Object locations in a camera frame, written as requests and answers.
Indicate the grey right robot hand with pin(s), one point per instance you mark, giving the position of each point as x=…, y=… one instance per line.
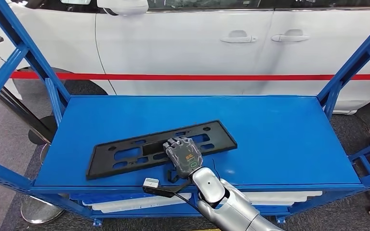
x=185, y=156

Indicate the black plastic frame part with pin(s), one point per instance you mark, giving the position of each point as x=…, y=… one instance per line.
x=97, y=165

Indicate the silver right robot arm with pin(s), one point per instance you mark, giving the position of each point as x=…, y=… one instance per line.
x=233, y=207

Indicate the white plastic bin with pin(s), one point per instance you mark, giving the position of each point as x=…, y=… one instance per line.
x=114, y=209
x=274, y=203
x=172, y=197
x=284, y=195

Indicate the red barrier belt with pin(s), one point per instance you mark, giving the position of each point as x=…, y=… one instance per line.
x=172, y=77

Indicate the white car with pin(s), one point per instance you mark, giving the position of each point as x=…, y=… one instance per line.
x=172, y=47

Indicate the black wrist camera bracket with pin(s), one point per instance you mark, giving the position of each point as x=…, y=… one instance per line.
x=166, y=192

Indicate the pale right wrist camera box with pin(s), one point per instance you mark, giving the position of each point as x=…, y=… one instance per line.
x=150, y=183

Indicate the chrome stanchion post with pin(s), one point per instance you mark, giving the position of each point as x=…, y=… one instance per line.
x=43, y=129
x=41, y=210

